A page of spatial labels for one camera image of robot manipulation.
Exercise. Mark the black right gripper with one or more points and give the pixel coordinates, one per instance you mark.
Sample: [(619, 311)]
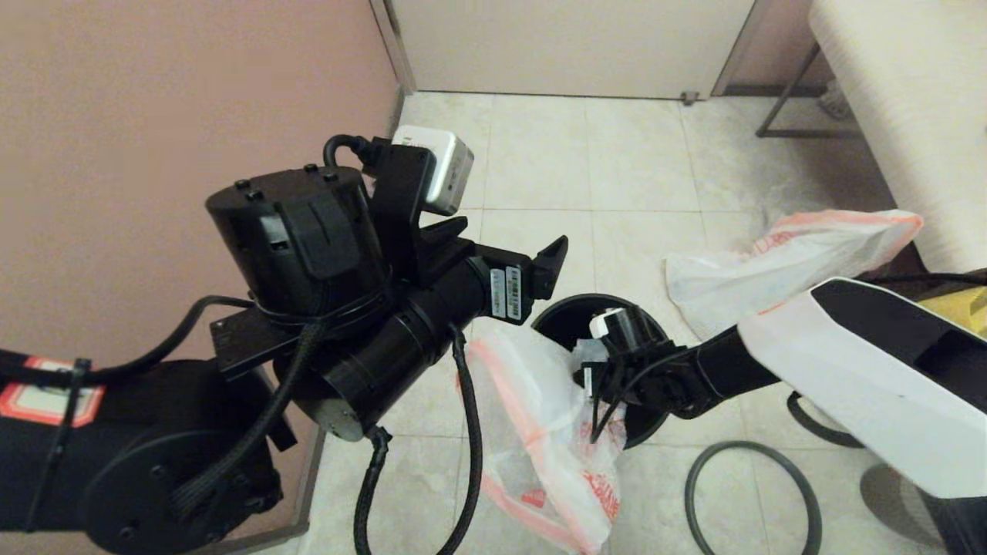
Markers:
[(648, 381)]

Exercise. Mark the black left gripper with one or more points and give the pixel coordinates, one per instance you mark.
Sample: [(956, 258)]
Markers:
[(409, 339)]

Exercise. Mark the black round trash bin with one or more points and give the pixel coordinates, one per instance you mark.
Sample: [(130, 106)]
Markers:
[(563, 316)]

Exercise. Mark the white plastic bag liner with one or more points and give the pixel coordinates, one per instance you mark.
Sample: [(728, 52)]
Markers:
[(524, 401)]

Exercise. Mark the white bag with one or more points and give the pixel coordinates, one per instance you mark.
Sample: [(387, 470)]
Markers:
[(740, 285)]

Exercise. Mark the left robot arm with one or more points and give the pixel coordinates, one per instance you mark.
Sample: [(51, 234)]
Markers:
[(116, 462)]

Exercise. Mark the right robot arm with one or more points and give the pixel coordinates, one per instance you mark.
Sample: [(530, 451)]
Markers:
[(864, 370)]

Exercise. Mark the yellow fabric bag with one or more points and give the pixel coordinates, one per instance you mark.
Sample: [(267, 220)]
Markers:
[(964, 304)]

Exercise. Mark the white door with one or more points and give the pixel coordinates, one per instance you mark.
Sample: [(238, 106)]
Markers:
[(570, 46)]

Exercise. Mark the small metal door stop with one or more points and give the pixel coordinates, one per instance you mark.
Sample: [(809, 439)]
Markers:
[(690, 98)]

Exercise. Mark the grey ribbed round pad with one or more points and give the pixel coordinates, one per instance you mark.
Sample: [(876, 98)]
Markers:
[(894, 501)]

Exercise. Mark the dark grey baseboard strip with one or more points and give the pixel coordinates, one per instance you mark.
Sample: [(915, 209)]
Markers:
[(312, 478)]

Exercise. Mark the small clear plastic wrapper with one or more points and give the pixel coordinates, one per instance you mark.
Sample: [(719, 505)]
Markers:
[(834, 100)]

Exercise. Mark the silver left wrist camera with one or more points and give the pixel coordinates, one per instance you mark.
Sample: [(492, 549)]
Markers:
[(451, 169)]

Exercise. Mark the grey door frame post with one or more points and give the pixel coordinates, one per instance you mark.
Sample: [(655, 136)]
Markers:
[(740, 46), (393, 46)]

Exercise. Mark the dark metal table frame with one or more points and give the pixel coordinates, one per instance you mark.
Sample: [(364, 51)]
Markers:
[(808, 132)]

